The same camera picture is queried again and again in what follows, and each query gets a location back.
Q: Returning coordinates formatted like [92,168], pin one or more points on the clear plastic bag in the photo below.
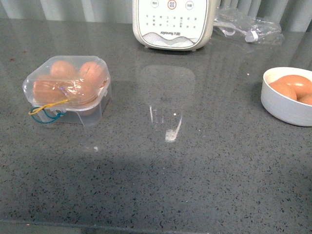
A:
[233,24]

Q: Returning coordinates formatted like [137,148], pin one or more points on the brown egg in bowl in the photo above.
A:
[300,84]
[306,99]
[284,89]

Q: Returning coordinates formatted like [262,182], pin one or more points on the white round bowl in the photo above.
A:
[283,107]

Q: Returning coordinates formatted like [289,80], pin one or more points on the white Joyoung blender appliance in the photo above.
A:
[175,25]

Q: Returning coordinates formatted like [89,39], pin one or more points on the clear plastic egg box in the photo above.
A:
[86,114]

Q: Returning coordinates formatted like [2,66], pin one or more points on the brown egg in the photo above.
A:
[81,90]
[93,73]
[284,89]
[300,84]
[306,99]
[46,90]
[62,69]

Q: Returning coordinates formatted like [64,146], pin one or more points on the yellow rubber band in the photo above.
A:
[56,107]

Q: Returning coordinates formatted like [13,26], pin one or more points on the blue rubber band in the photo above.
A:
[42,116]

